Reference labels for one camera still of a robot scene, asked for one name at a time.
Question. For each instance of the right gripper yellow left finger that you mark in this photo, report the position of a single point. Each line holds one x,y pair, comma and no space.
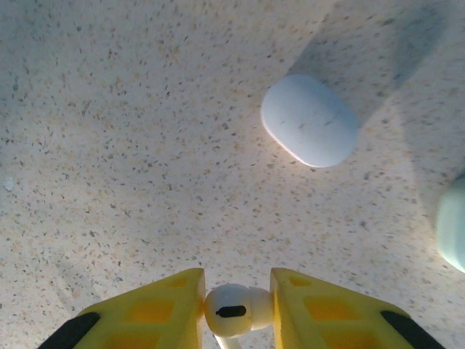
152,320

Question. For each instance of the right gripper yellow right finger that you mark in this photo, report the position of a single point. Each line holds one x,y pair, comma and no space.
327,320

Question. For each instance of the pale mint charging case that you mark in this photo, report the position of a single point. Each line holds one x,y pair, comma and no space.
454,225

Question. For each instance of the white earbud charging case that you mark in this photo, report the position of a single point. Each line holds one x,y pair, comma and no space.
309,120

